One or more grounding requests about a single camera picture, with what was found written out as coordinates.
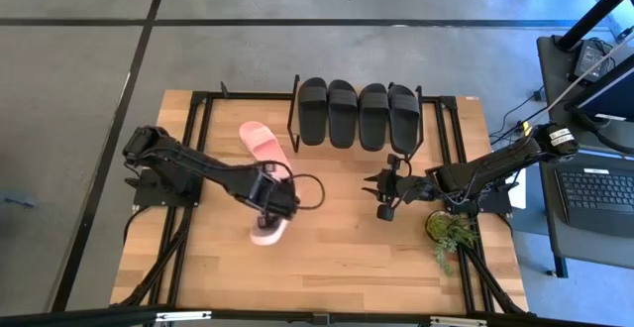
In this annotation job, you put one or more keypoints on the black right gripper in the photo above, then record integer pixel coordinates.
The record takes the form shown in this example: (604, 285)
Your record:
(391, 188)

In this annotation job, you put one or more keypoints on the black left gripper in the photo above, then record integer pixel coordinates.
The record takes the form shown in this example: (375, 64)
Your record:
(285, 203)

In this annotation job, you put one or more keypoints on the pink rubber slide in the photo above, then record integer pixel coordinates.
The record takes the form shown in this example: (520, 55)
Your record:
(267, 239)
(257, 141)

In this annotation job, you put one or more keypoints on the black rubber slide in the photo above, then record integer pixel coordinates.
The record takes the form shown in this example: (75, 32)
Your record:
(312, 119)
(403, 124)
(343, 124)
(374, 124)

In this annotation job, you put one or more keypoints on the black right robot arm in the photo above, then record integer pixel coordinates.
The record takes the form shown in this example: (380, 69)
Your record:
(485, 168)

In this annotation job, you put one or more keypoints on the small green artificial plant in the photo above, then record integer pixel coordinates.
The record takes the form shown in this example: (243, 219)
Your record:
(446, 230)

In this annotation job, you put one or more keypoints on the white paper sheet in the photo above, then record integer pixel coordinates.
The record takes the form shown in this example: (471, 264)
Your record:
(517, 198)

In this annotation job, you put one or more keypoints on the yellow plug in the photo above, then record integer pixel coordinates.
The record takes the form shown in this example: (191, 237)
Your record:
(527, 130)

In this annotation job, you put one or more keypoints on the dark grey side desk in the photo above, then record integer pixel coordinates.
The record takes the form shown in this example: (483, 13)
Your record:
(550, 79)
(550, 228)

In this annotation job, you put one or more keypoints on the black rig crossbar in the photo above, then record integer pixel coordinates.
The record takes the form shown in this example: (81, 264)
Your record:
(74, 317)

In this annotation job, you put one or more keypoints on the black laptop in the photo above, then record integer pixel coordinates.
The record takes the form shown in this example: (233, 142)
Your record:
(594, 193)

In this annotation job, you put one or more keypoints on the black power adapter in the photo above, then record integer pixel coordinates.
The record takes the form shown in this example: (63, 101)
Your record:
(587, 59)

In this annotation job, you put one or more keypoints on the black slanted rig beam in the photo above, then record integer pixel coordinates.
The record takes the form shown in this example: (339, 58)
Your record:
(604, 94)
(594, 12)

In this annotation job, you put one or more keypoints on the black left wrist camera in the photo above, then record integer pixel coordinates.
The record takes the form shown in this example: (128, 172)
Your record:
(261, 189)

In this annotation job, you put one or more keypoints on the wooden shelf with black frame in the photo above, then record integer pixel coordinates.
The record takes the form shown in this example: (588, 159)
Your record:
(295, 129)

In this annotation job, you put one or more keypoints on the black aluminium table frame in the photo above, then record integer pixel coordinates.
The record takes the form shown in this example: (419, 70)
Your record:
(247, 95)

